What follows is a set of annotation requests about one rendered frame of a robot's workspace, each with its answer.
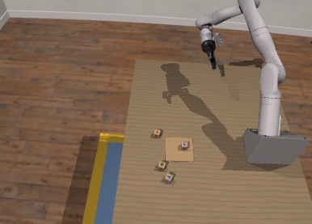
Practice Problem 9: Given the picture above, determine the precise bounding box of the tan block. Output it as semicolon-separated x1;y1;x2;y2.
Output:
158;161;166;171
181;142;188;150
164;173;173;184
154;129;161;138

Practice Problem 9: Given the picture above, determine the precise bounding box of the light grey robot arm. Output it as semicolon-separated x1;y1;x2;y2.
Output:
196;0;285;136

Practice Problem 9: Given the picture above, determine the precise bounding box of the tan square mat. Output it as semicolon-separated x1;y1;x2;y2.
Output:
165;137;194;162

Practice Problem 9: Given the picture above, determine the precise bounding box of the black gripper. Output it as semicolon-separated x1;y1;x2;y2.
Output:
201;40;217;70

